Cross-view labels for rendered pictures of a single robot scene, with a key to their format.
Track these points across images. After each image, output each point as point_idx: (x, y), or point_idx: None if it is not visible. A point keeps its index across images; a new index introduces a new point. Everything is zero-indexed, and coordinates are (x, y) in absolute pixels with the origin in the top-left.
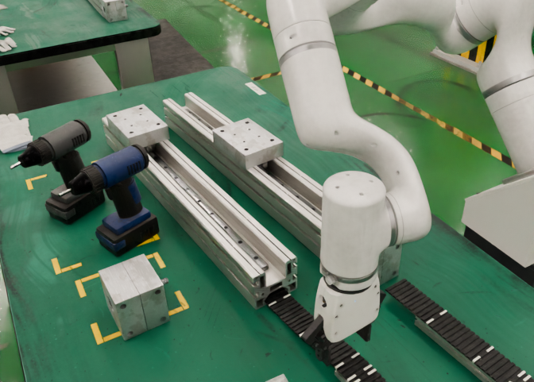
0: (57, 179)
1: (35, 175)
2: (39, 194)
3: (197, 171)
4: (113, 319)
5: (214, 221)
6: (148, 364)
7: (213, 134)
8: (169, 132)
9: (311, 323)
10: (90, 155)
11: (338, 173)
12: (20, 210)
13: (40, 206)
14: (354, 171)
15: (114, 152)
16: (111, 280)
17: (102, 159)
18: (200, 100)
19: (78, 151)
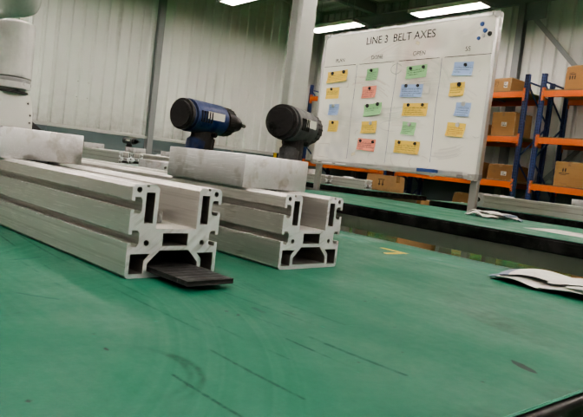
0: (358, 249)
1: (403, 255)
2: (360, 244)
3: (111, 165)
4: None
5: (91, 160)
6: None
7: (81, 144)
8: None
9: (36, 125)
10: (347, 259)
11: (21, 20)
12: (361, 239)
13: (340, 238)
14: (9, 18)
15: (206, 102)
16: None
17: (215, 104)
18: (103, 176)
19: (281, 146)
